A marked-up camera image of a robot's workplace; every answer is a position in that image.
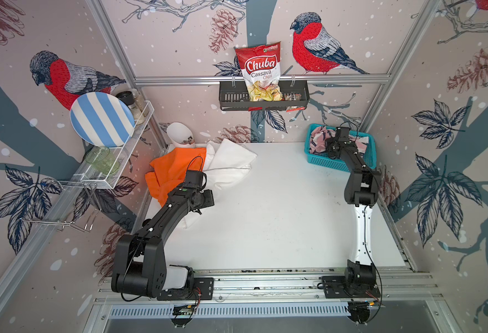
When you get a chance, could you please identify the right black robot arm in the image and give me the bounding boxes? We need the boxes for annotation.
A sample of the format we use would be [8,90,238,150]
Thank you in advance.
[326,127,381,296]

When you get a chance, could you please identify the black wire wall basket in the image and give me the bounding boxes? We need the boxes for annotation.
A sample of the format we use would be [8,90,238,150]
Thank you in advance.
[219,80,310,111]

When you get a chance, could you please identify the metal wire wall hooks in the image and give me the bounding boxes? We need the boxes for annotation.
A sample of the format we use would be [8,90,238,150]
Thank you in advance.
[20,182,102,233]

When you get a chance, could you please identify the blue white striped plate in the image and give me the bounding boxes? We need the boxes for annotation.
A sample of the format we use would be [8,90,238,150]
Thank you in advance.
[70,92,135,148]

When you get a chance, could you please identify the clear acrylic wall shelf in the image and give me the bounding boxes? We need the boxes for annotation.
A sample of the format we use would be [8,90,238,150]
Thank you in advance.
[73,101,155,190]

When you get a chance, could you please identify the teal plastic basket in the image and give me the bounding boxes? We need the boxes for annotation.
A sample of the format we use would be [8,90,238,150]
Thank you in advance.
[304,123,377,172]

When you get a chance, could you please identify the pink shark print shorts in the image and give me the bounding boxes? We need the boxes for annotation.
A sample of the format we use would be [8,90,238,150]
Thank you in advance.
[307,126,370,155]

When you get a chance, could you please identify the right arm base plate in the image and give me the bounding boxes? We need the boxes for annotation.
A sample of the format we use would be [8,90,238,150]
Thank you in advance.
[317,276,381,299]

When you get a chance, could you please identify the red Chuba chips bag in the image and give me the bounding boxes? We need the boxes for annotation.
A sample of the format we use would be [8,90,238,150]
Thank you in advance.
[236,42,283,102]

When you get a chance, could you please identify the white cloth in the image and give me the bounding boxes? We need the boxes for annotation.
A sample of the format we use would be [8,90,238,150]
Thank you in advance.
[181,138,258,229]

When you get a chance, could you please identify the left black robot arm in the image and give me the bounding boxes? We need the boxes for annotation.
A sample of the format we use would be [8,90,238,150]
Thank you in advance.
[112,170,214,298]

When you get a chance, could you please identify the white patterned cup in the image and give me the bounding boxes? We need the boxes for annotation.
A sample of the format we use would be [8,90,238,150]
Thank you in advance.
[166,122,196,148]

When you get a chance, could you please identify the aluminium front rail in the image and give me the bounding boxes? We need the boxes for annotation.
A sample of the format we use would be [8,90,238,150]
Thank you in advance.
[93,268,440,305]

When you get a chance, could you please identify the dark lid spice jar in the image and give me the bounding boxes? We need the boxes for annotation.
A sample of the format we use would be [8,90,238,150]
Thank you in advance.
[116,90,145,126]

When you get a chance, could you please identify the green glass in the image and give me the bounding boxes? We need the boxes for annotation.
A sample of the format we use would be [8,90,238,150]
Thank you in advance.
[84,147,120,176]

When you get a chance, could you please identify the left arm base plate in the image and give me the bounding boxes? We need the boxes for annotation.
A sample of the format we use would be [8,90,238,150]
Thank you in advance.
[156,277,214,301]

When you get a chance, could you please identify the orange cloth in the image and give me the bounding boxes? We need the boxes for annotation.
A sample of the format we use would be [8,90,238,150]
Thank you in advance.
[145,148,206,206]

